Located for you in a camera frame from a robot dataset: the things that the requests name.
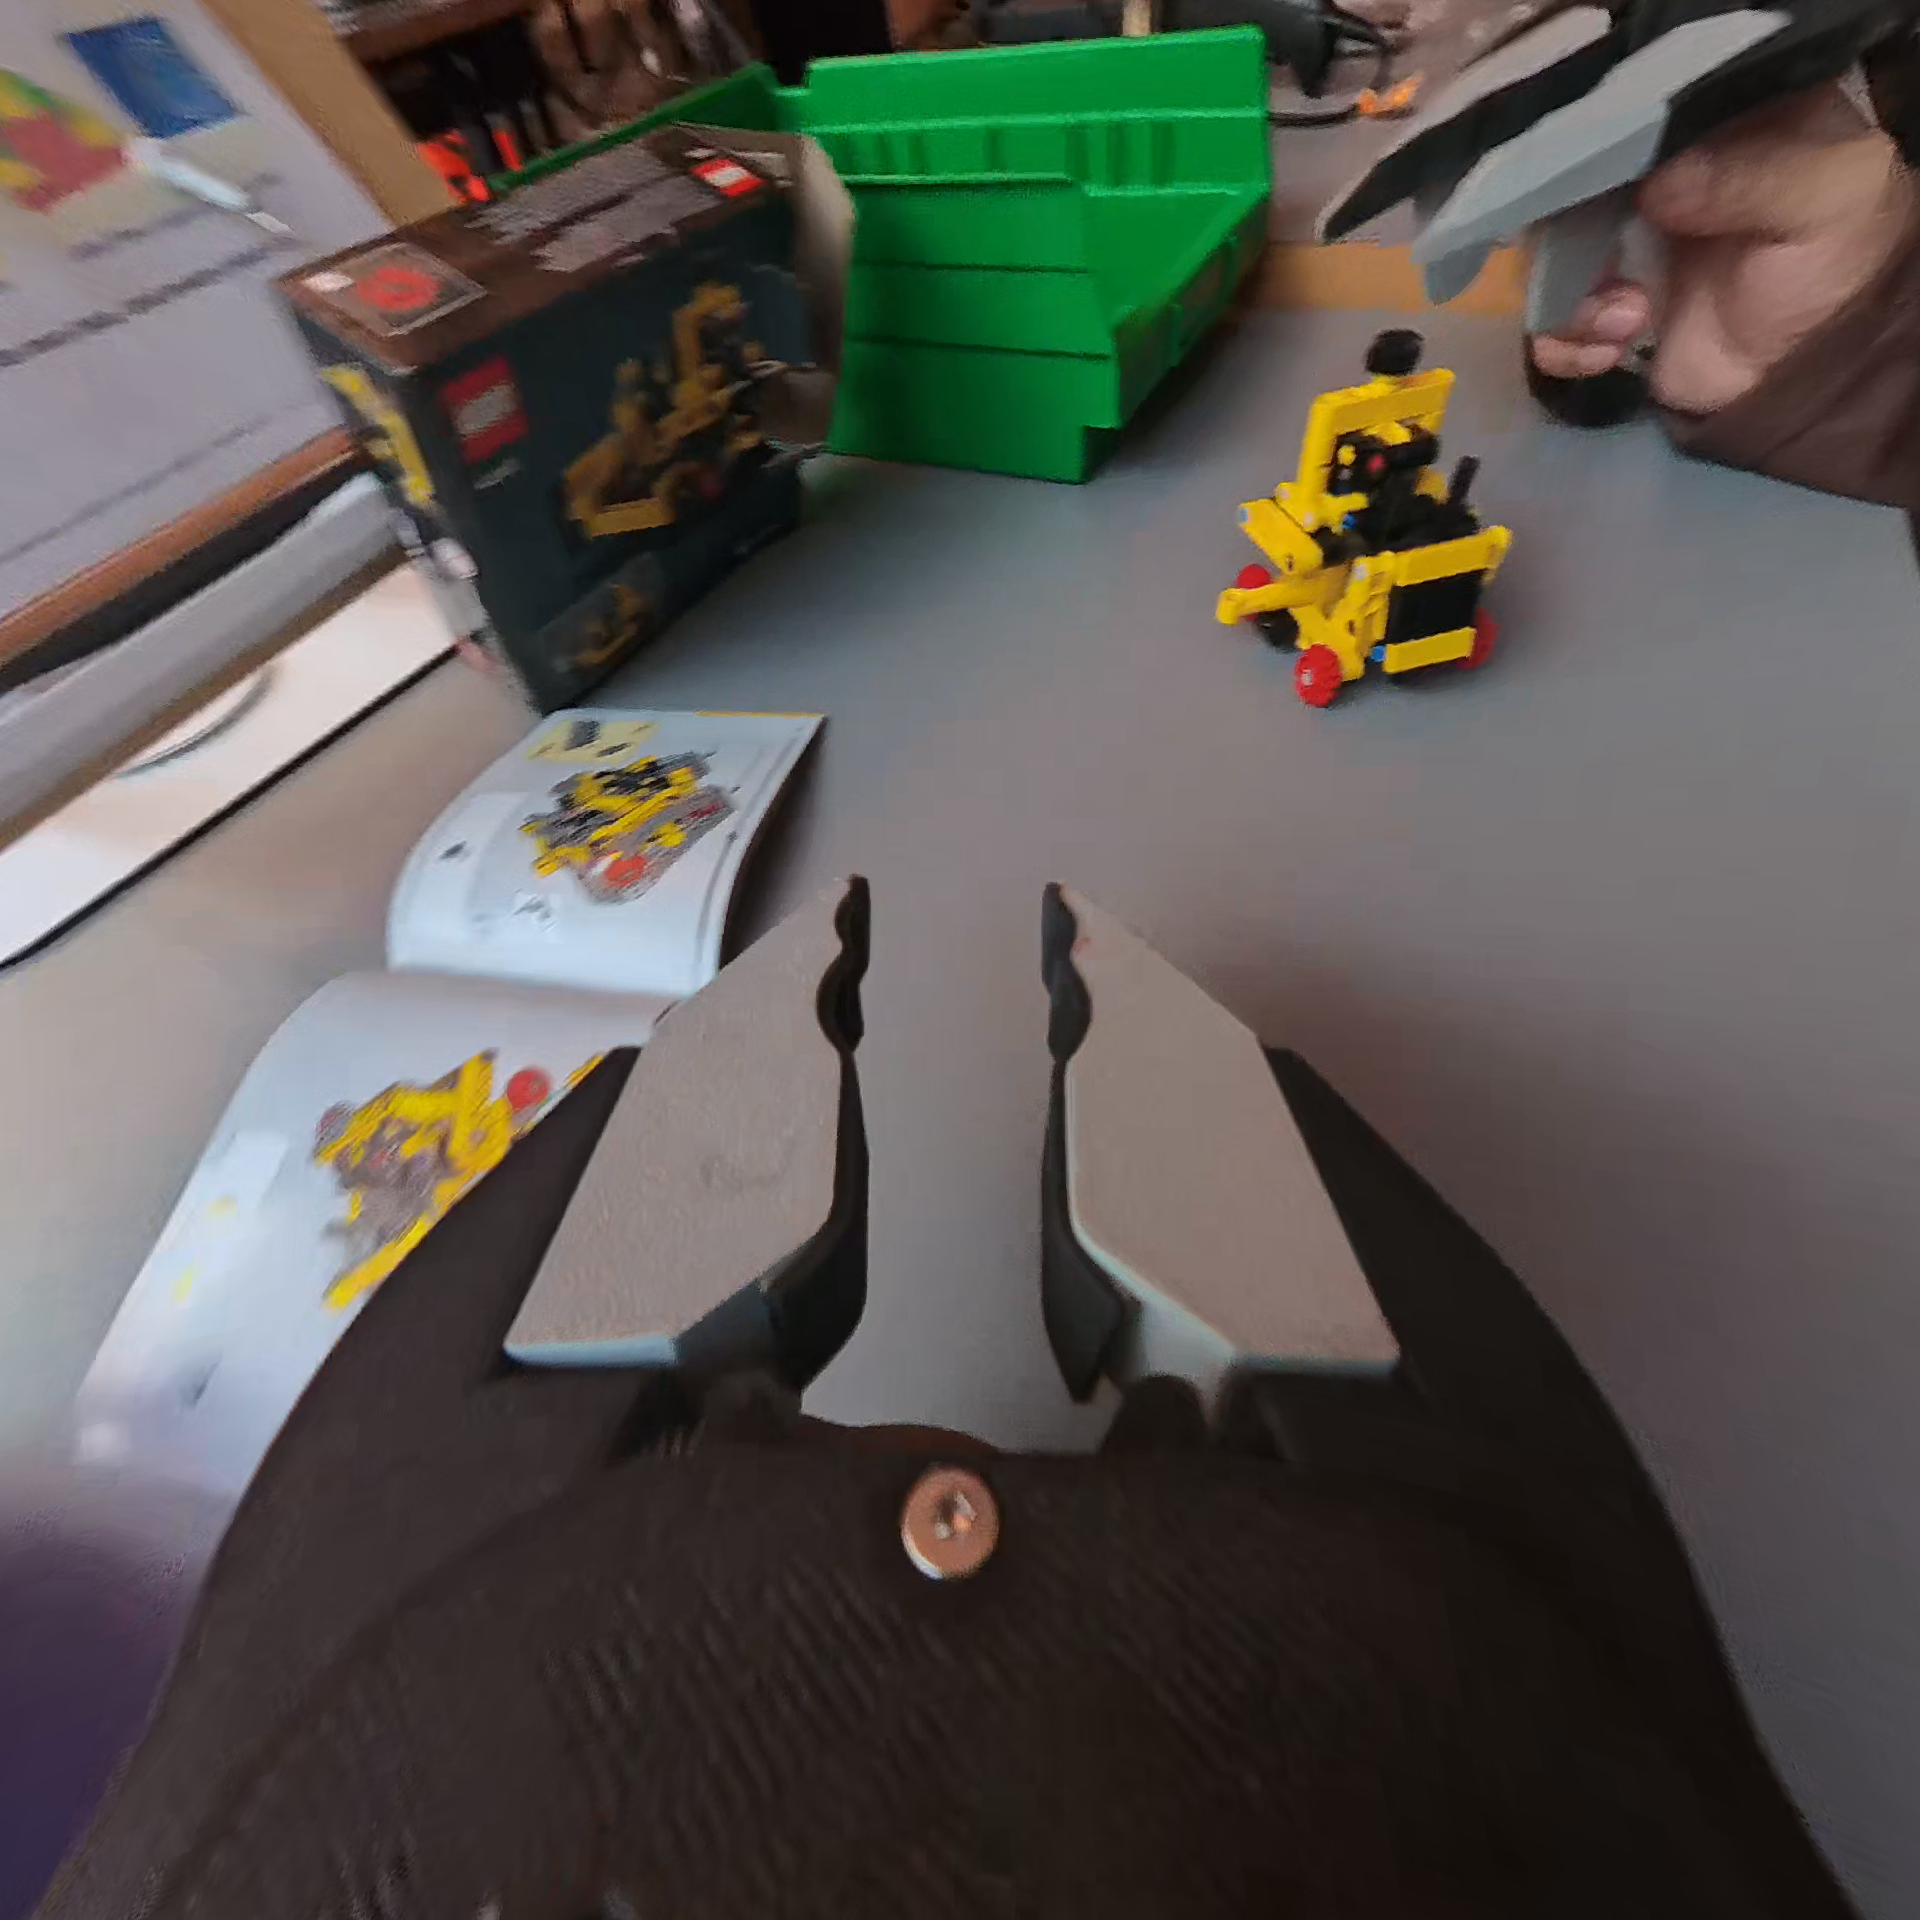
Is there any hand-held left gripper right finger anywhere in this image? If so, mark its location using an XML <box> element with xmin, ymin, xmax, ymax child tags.
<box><xmin>1041</xmin><ymin>883</ymin><xmax>1409</xmax><ymax>1407</ymax></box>

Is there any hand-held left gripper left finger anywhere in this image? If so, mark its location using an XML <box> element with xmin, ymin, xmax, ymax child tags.
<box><xmin>502</xmin><ymin>873</ymin><xmax>875</xmax><ymax>1397</ymax></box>

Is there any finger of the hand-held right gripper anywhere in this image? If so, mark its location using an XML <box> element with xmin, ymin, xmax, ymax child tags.
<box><xmin>1317</xmin><ymin>5</ymin><xmax>1634</xmax><ymax>246</ymax></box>
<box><xmin>1416</xmin><ymin>6</ymin><xmax>1796</xmax><ymax>331</ymax></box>

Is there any yellow black lego vehicle model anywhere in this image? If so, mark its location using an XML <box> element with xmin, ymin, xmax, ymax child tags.
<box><xmin>1212</xmin><ymin>326</ymin><xmax>1514</xmax><ymax>711</ymax></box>

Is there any open lego instruction booklet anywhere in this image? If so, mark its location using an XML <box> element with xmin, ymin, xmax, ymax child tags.
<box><xmin>66</xmin><ymin>705</ymin><xmax>829</xmax><ymax>1487</ymax></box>

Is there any dark lego set box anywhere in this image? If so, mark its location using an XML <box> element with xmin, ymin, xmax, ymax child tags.
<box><xmin>277</xmin><ymin>124</ymin><xmax>860</xmax><ymax>714</ymax></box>

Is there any person's right hand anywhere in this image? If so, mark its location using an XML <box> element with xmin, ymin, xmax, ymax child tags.
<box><xmin>1530</xmin><ymin>83</ymin><xmax>1900</xmax><ymax>423</ymax></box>

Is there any green plastic bin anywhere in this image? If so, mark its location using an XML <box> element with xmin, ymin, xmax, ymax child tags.
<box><xmin>497</xmin><ymin>22</ymin><xmax>1278</xmax><ymax>485</ymax></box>

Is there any pale grey page holder bar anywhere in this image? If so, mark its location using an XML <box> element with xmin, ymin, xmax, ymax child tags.
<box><xmin>0</xmin><ymin>471</ymin><xmax>408</xmax><ymax>826</ymax></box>

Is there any wooden document stand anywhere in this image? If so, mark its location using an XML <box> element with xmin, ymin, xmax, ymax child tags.
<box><xmin>0</xmin><ymin>423</ymin><xmax>365</xmax><ymax>665</ymax></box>

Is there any printed instruction sheet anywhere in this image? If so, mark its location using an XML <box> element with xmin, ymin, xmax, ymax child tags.
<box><xmin>0</xmin><ymin>0</ymin><xmax>396</xmax><ymax>594</ymax></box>

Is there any red black tool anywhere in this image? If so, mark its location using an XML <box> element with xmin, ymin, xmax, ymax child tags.
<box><xmin>416</xmin><ymin>126</ymin><xmax>531</xmax><ymax>205</ymax></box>

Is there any black cable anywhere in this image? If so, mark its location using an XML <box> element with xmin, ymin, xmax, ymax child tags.
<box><xmin>1266</xmin><ymin>0</ymin><xmax>1420</xmax><ymax>119</ymax></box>

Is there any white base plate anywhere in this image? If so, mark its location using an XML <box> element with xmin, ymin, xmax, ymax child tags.
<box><xmin>0</xmin><ymin>562</ymin><xmax>472</xmax><ymax>970</ymax></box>

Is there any white-tipped wire page clip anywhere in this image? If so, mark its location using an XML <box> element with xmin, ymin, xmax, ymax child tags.
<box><xmin>125</xmin><ymin>139</ymin><xmax>298</xmax><ymax>243</ymax></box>

